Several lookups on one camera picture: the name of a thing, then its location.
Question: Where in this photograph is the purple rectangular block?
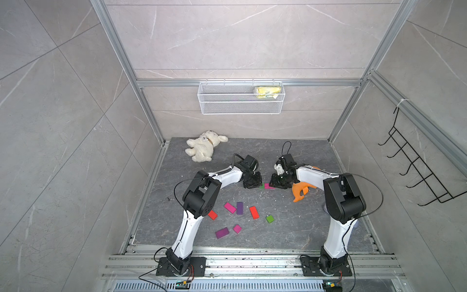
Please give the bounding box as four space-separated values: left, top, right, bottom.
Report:
215 228 230 239
236 201 244 215

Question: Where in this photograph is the red rectangular block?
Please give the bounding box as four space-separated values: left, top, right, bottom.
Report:
208 210 218 220
249 206 260 220

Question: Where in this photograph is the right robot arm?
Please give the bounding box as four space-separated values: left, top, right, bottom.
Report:
269 154 366 276

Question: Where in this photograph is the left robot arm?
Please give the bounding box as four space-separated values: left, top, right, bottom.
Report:
158 153 262 276

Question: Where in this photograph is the orange plush toy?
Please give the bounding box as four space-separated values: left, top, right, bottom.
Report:
292 165 322 203

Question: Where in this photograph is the pink rectangular block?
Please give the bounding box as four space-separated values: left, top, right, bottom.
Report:
224 202 237 214

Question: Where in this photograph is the pink cube block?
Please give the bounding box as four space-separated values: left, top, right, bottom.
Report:
233 225 242 234

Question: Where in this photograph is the white plush dog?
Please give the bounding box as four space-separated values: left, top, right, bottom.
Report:
185 130 228 163

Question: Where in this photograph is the yellow sponge in basket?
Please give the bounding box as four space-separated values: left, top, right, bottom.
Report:
254 86 282 99

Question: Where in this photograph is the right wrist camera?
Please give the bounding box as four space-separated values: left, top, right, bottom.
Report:
274 163 285 176

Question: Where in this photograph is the white wire mesh basket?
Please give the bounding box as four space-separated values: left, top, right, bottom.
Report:
197 81 285 115

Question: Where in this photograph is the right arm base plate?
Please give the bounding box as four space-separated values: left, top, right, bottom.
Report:
299 255 353 277

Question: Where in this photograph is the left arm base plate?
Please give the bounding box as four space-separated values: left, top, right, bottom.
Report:
156 257 207 277

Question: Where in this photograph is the black wire hook rack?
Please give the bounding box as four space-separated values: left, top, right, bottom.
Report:
378 107 467 207

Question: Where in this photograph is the metal rail frame front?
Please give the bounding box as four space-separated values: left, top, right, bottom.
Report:
99 248 413 292

